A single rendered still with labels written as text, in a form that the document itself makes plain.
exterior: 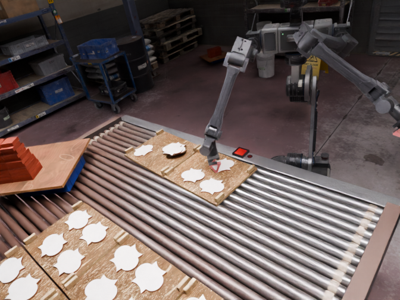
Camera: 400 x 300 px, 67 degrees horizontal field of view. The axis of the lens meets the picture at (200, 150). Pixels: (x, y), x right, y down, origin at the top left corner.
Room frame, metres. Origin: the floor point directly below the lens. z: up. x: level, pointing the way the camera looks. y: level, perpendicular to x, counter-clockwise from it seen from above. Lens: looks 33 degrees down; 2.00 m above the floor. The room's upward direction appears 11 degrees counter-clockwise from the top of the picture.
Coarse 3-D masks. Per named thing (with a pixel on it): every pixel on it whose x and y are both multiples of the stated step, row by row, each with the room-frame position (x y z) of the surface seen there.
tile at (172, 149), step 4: (172, 144) 1.68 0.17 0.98; (164, 148) 1.65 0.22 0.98; (168, 148) 1.64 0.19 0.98; (172, 148) 1.63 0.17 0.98; (176, 148) 1.62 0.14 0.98; (180, 148) 1.61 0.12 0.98; (164, 152) 1.60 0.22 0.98; (168, 152) 1.59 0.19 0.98; (172, 152) 1.58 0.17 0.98; (176, 152) 1.57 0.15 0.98; (180, 152) 1.57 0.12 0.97
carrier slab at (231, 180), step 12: (192, 156) 1.56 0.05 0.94; (204, 156) 1.54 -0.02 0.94; (180, 168) 1.46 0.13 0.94; (192, 168) 1.43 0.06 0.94; (204, 168) 1.41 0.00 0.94; (240, 168) 1.34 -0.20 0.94; (168, 180) 1.38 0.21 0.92; (180, 180) 1.35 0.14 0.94; (228, 180) 1.26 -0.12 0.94; (240, 180) 1.24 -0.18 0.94; (192, 192) 1.23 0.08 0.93; (204, 192) 1.21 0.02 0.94; (228, 192) 1.17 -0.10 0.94; (216, 204) 1.10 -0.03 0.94
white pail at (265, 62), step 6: (258, 54) 5.02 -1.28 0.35; (264, 54) 5.05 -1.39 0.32; (270, 54) 5.00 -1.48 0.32; (258, 60) 4.86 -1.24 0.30; (264, 60) 4.79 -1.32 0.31; (270, 60) 4.79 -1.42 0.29; (258, 66) 4.90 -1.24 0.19; (264, 66) 4.81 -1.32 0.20; (270, 66) 4.79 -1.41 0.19; (258, 72) 4.94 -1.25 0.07; (264, 72) 4.81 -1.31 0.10; (270, 72) 4.79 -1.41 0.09
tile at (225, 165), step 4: (220, 160) 1.45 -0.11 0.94; (224, 160) 1.44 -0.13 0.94; (228, 160) 1.43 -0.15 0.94; (224, 164) 1.40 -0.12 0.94; (228, 164) 1.39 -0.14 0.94; (232, 164) 1.39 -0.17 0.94; (216, 168) 1.38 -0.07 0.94; (220, 168) 1.37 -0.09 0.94; (224, 168) 1.36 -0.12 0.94; (228, 168) 1.35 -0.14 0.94
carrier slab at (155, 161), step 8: (160, 136) 1.88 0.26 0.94; (168, 136) 1.86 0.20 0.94; (176, 136) 1.84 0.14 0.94; (144, 144) 1.82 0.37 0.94; (152, 144) 1.80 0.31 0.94; (160, 144) 1.78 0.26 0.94; (168, 144) 1.76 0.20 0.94; (184, 144) 1.72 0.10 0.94; (192, 144) 1.70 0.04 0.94; (152, 152) 1.69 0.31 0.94; (160, 152) 1.68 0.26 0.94; (184, 152) 1.62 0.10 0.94; (192, 152) 1.60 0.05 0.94; (136, 160) 1.64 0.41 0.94; (144, 160) 1.62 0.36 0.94; (152, 160) 1.60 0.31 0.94; (160, 160) 1.59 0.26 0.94; (168, 160) 1.57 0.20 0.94; (176, 160) 1.55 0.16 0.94; (184, 160) 1.54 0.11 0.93; (152, 168) 1.51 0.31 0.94; (160, 168) 1.50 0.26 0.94; (160, 176) 1.43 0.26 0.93
